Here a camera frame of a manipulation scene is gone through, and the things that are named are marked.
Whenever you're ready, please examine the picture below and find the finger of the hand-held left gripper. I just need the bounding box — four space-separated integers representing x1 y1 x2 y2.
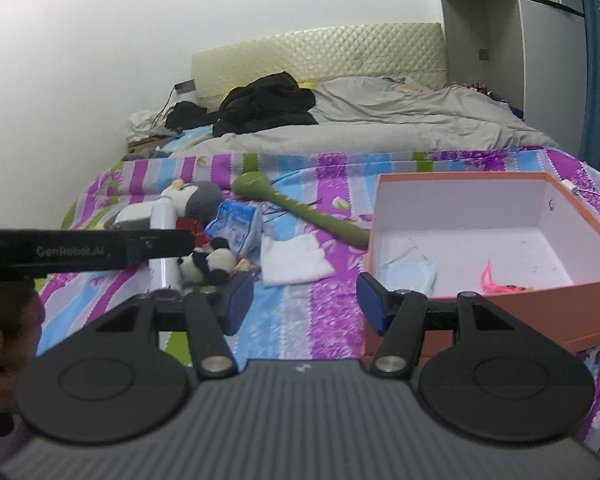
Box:
127 229 194 264

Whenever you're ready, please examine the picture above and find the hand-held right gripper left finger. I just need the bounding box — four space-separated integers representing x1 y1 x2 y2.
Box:
95 275 256 380

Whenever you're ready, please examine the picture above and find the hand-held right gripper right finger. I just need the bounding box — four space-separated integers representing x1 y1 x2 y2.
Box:
356 272 516 380

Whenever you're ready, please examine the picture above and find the panda plush toy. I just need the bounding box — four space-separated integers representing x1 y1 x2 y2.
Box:
177 237 238 286

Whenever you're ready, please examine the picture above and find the white cloth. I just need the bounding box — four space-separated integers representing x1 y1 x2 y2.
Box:
126 109 168 143
260 235 336 288

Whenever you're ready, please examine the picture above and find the orange cardboard box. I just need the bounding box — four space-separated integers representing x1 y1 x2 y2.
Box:
362 172 600 361

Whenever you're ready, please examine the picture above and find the person's left hand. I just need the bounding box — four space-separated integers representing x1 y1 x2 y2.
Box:
0 285 47 377

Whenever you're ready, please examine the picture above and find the white spray can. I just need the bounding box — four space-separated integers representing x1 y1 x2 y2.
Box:
149 200 183 293

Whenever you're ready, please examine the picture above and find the blue face mask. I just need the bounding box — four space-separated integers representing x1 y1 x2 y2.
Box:
377 255 438 296

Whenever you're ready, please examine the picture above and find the striped floral bedsheet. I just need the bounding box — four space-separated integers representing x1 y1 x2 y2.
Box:
35 145 600 456

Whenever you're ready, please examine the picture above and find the grey white penguin plush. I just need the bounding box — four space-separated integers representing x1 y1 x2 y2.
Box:
102 180 226 233

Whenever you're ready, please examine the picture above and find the blue tissue packet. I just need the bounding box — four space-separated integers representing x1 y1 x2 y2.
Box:
203 201 263 256

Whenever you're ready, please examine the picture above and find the grey cloth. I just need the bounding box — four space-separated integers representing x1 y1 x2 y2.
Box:
120 147 173 162

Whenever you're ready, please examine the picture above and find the wooden bedside table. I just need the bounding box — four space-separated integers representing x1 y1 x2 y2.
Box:
126 135 176 157

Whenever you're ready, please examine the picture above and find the green plush stick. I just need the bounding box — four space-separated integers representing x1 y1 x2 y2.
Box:
231 172 371 248

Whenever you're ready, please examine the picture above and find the pink feather toy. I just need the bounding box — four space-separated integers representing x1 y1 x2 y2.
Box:
480 259 536 295

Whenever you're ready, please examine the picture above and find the white crumpled cloth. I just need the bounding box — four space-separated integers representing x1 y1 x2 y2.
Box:
126 109 168 143

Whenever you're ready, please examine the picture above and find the black bag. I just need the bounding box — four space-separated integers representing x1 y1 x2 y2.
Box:
165 101 216 131

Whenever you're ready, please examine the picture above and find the black jacket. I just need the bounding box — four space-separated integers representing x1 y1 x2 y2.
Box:
212 72 318 138

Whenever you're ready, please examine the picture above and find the grey duvet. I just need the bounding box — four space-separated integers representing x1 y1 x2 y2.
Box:
170 76 561 158

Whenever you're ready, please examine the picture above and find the cream quilted headboard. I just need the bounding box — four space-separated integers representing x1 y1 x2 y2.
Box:
190 22 448 111

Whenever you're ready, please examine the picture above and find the white wardrobe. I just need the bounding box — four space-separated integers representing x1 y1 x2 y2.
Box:
440 0 588 161

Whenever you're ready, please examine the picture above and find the black charging cable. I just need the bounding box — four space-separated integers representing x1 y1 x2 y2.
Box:
152 87 178 131

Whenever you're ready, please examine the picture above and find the white cable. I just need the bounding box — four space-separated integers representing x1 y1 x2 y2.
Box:
562 180 600 236

